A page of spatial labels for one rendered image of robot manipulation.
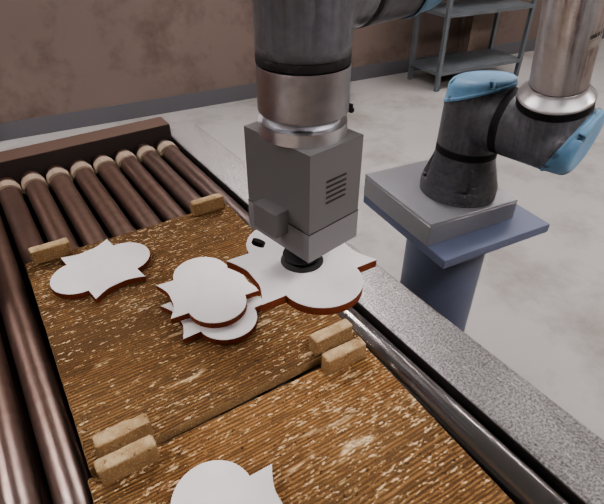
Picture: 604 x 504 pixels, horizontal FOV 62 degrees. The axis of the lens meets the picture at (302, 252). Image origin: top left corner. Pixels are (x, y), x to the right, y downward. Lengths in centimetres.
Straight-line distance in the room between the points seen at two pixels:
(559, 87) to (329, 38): 54
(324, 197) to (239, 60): 378
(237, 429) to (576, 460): 37
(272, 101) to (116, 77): 359
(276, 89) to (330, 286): 19
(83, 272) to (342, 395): 44
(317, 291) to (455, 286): 68
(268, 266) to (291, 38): 22
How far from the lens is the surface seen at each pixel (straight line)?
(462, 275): 111
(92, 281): 81
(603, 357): 221
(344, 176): 43
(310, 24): 38
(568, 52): 85
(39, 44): 388
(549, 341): 218
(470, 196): 101
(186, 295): 72
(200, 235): 87
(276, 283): 48
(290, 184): 42
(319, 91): 39
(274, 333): 68
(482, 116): 95
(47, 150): 125
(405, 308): 76
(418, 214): 97
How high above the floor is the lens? 142
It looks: 36 degrees down
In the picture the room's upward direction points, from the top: straight up
